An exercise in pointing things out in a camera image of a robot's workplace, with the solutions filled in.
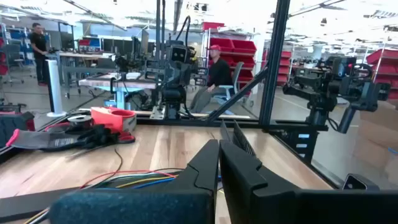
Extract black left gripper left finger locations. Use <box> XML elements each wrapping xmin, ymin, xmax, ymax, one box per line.
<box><xmin>49</xmin><ymin>139</ymin><xmax>220</xmax><ymax>224</ymax></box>

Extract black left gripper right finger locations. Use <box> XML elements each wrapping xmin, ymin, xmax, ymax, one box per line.
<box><xmin>219</xmin><ymin>139</ymin><xmax>398</xmax><ymax>224</ymax></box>

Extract blue wire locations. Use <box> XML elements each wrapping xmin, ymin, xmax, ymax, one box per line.
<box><xmin>130</xmin><ymin>177</ymin><xmax>177</xmax><ymax>190</ymax></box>

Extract bundle of coloured cables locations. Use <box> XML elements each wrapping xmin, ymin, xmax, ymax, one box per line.
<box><xmin>114</xmin><ymin>175</ymin><xmax>180</xmax><ymax>189</ymax></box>

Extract white wire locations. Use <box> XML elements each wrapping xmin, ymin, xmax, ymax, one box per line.
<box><xmin>93</xmin><ymin>169</ymin><xmax>184</xmax><ymax>187</ymax></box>

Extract green wire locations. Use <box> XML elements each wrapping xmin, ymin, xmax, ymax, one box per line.
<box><xmin>102</xmin><ymin>173</ymin><xmax>175</xmax><ymax>187</ymax></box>

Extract black slotted cable tray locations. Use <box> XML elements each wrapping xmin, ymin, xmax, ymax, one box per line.
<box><xmin>219</xmin><ymin>119</ymin><xmax>257</xmax><ymax>158</ymax></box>

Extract red wire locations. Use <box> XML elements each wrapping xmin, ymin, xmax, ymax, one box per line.
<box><xmin>80</xmin><ymin>169</ymin><xmax>177</xmax><ymax>190</ymax></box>

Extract black wire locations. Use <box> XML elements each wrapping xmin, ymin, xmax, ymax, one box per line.
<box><xmin>93</xmin><ymin>147</ymin><xmax>124</xmax><ymax>187</ymax></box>

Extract person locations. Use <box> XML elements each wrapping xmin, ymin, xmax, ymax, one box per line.
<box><xmin>30</xmin><ymin>22</ymin><xmax>50</xmax><ymax>86</ymax></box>
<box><xmin>188</xmin><ymin>44</ymin><xmax>234</xmax><ymax>114</ymax></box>

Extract grey office chair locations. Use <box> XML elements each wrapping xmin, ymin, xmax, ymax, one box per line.
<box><xmin>214</xmin><ymin>61</ymin><xmax>245</xmax><ymax>108</ymax></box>

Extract red shelf bins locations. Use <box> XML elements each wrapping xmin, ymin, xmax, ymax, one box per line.
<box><xmin>366</xmin><ymin>48</ymin><xmax>398</xmax><ymax>100</ymax></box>
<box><xmin>201</xmin><ymin>21</ymin><xmax>258</xmax><ymax>96</ymax></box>
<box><xmin>262</xmin><ymin>49</ymin><xmax>293</xmax><ymax>86</ymax></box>

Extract wooden table blue leg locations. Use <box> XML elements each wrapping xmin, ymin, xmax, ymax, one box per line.
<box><xmin>77</xmin><ymin>72</ymin><xmax>158</xmax><ymax>110</ymax></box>

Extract red disc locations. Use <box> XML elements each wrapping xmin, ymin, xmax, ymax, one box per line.
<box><xmin>116</xmin><ymin>132</ymin><xmax>137</xmax><ymax>144</ymax></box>

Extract red bin with taped label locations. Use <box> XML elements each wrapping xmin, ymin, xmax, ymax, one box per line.
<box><xmin>90</xmin><ymin>106</ymin><xmax>137</xmax><ymax>134</ymax></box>

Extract black glove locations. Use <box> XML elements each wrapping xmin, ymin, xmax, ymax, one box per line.
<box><xmin>73</xmin><ymin>124</ymin><xmax>121</xmax><ymax>149</ymax></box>

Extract grey tape roll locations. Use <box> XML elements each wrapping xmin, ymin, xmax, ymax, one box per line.
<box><xmin>67</xmin><ymin>114</ymin><xmax>93</xmax><ymax>128</ymax></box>

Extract brown cardboard box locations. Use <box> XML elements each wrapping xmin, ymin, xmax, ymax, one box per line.
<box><xmin>351</xmin><ymin>101</ymin><xmax>398</xmax><ymax>187</ymax></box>

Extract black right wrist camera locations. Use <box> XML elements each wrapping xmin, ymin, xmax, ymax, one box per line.
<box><xmin>167</xmin><ymin>39</ymin><xmax>197</xmax><ymax>65</ymax></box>

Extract black right camera cable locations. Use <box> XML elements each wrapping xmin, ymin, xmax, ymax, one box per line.
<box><xmin>175</xmin><ymin>15</ymin><xmax>192</xmax><ymax>47</ymax></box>

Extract thin black frame post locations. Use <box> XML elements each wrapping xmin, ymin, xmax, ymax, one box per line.
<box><xmin>154</xmin><ymin>0</ymin><xmax>167</xmax><ymax>63</ymax></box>

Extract black diagonal frame brace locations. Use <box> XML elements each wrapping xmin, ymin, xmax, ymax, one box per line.
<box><xmin>207</xmin><ymin>67</ymin><xmax>269</xmax><ymax>123</ymax></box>

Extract black aluminium frame post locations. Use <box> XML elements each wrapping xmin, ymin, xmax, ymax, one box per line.
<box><xmin>258</xmin><ymin>0</ymin><xmax>292</xmax><ymax>126</ymax></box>

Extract white cylinder post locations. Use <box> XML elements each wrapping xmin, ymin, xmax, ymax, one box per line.
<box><xmin>45</xmin><ymin>58</ymin><xmax>67</xmax><ymax>118</ymax></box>

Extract black table edge frame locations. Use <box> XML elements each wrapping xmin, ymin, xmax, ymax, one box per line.
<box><xmin>0</xmin><ymin>116</ymin><xmax>340</xmax><ymax>222</ymax></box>

